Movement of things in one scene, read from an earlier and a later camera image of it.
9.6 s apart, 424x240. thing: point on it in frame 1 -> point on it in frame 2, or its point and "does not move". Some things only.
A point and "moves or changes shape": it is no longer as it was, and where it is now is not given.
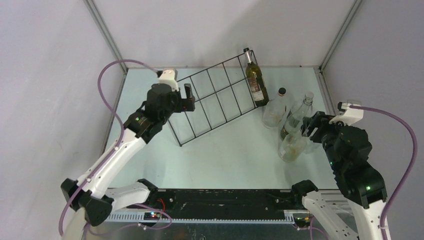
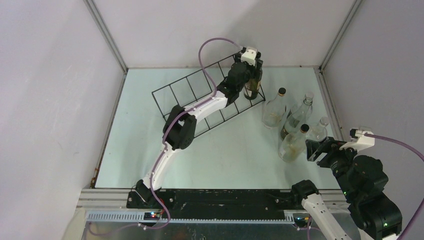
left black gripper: (185, 104) -> (254, 73)
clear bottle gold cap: (274, 110) does not move
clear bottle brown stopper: (292, 146) does not move
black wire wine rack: (222, 93) does not move
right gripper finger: (309, 126) -> (316, 149)
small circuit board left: (154, 216) does not move
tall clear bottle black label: (293, 121) does not move
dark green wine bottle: (256, 81) moves or changes shape
